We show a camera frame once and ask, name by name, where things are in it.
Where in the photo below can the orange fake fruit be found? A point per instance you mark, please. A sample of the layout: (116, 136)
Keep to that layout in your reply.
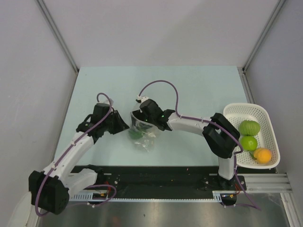
(261, 155)

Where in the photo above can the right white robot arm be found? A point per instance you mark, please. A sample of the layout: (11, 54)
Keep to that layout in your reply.
(221, 136)

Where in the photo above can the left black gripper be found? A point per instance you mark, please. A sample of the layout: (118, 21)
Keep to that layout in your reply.
(121, 126)

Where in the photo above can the light green fake fruit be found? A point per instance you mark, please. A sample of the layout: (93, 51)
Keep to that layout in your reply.
(249, 128)

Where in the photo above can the dark green fake pepper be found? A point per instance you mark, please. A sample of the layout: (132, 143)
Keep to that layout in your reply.
(135, 134)

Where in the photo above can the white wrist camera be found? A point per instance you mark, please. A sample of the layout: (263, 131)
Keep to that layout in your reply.
(109, 102)
(142, 99)

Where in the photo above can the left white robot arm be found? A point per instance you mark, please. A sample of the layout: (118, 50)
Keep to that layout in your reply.
(52, 188)

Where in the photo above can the left aluminium corner post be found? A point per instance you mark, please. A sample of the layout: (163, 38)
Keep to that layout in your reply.
(57, 34)

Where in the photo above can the aluminium frame rail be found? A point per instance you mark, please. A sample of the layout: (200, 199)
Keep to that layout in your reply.
(267, 183)

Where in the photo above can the aluminium corner post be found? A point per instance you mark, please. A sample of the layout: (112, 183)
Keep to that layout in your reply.
(57, 34)
(272, 18)

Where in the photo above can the white perforated plastic basket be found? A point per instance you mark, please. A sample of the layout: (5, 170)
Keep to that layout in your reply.
(238, 112)

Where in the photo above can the green fake apple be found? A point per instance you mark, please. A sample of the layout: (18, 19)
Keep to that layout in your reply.
(249, 143)

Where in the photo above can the right aluminium corner post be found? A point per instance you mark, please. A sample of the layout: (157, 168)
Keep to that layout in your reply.
(272, 18)

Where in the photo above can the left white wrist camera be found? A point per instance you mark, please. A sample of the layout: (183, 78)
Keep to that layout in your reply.
(109, 102)

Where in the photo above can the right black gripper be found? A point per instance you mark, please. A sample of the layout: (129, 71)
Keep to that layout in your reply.
(138, 114)

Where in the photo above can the clear polka dot zip bag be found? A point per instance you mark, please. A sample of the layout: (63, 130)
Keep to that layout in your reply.
(147, 142)

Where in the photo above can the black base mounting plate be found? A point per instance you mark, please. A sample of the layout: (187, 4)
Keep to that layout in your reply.
(164, 182)

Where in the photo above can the white slotted cable duct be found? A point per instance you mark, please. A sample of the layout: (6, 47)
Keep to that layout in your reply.
(97, 197)

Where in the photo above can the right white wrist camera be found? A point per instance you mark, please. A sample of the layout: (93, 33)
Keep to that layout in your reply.
(142, 99)

